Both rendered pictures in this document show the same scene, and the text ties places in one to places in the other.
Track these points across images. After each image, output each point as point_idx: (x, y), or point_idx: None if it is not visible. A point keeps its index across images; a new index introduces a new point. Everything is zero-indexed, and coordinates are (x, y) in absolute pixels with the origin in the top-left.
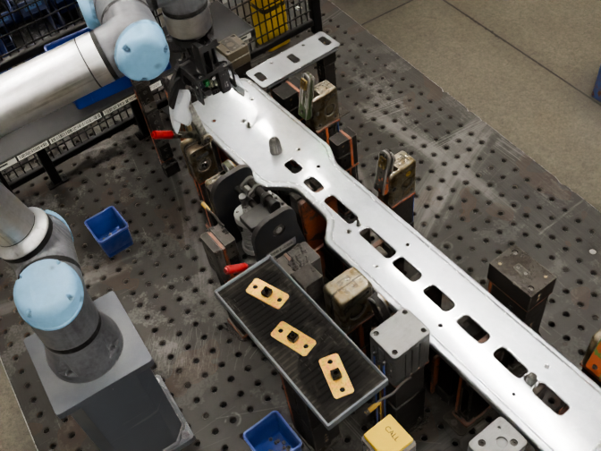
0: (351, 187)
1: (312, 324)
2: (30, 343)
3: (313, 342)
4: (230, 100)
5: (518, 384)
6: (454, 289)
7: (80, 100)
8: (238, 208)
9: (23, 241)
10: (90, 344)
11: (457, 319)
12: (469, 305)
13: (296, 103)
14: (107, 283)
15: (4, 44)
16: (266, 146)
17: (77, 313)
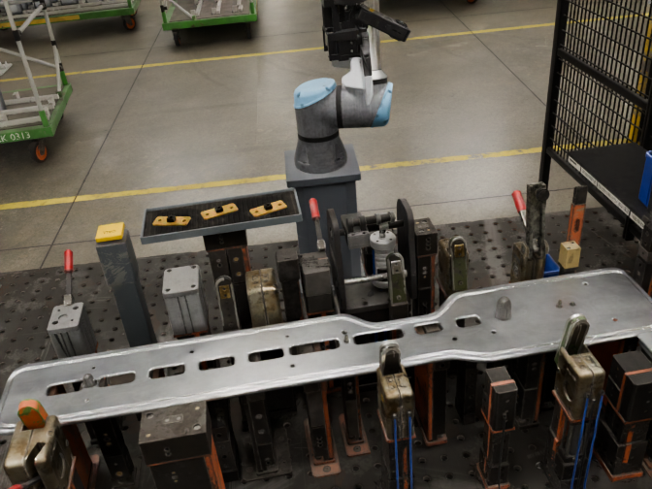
0: (403, 353)
1: (220, 221)
2: (346, 146)
3: (206, 217)
4: (620, 302)
5: (96, 374)
6: (213, 376)
7: (641, 190)
8: (390, 233)
9: (348, 72)
10: (299, 140)
11: (184, 365)
12: (188, 378)
13: (619, 382)
14: (484, 277)
15: None
16: (514, 310)
17: (296, 107)
